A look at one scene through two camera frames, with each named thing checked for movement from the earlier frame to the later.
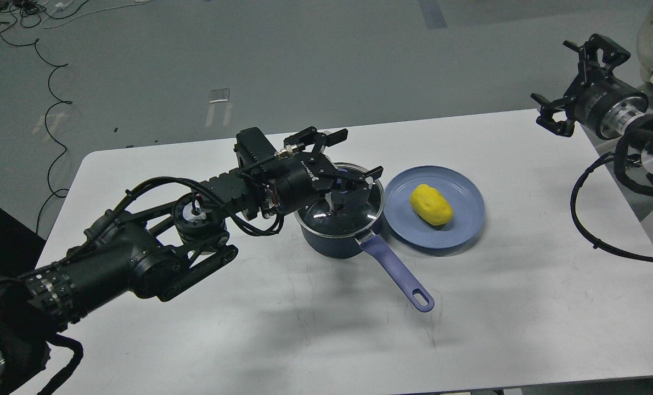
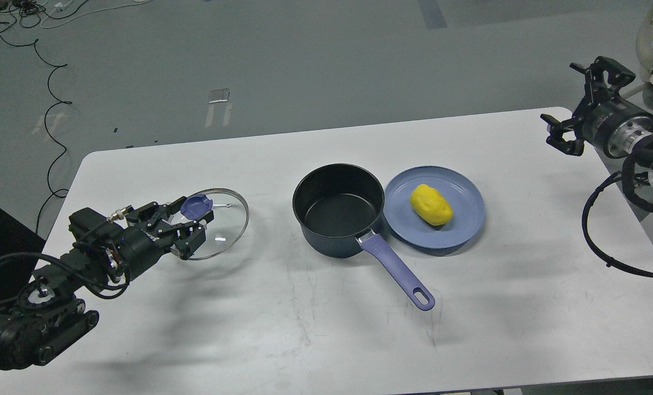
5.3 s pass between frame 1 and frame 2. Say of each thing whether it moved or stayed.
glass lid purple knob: moved
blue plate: stayed
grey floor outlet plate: stayed
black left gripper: moved
